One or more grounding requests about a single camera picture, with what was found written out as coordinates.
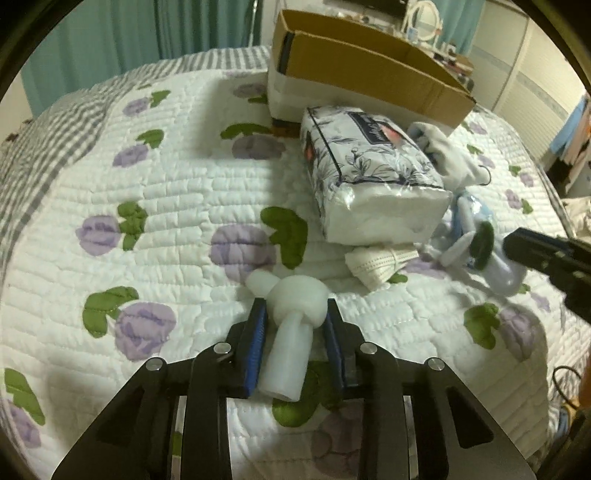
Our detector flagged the white floral quilt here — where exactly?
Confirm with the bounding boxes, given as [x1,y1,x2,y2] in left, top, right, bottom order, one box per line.
[0,46,578,480]

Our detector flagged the open cardboard box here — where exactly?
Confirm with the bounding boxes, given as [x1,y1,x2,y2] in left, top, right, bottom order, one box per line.
[267,9,476,134]

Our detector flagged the white mushroom-shaped foam toy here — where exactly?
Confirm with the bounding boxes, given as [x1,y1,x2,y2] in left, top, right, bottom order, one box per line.
[245,272,329,402]

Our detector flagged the folded white face mask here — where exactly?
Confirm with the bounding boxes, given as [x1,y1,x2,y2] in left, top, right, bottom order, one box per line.
[345,244,422,291]

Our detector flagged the white vanity mirror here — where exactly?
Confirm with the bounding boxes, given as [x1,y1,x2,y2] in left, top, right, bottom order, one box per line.
[401,0,445,48]

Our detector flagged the white wardrobe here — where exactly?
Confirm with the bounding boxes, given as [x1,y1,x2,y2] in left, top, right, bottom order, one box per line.
[471,8,588,155]

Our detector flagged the white and blue plush toy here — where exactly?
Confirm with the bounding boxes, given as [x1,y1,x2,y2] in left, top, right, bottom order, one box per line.
[427,190,528,297]

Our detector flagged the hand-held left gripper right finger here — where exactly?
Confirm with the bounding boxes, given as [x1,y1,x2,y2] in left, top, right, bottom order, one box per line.
[323,299,539,480]

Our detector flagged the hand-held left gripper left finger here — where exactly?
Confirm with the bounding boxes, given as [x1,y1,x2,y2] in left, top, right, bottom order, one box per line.
[53,298,269,480]

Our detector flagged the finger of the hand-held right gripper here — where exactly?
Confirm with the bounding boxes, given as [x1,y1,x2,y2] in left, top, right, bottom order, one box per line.
[547,267,591,325]
[502,227,591,274]

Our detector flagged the black cable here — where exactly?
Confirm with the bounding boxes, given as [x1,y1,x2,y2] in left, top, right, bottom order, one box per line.
[551,366,583,412]

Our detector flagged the teal curtain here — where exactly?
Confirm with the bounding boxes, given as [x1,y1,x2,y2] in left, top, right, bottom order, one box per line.
[21,0,260,117]

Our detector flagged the floral soft tissue pack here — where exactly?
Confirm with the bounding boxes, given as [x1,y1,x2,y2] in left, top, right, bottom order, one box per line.
[300,105,453,244]

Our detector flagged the hanging clothes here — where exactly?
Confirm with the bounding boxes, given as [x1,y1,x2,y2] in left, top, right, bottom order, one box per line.
[549,95,591,188]

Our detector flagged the white glove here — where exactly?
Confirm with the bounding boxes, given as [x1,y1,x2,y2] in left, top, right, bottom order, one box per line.
[410,121,491,190]

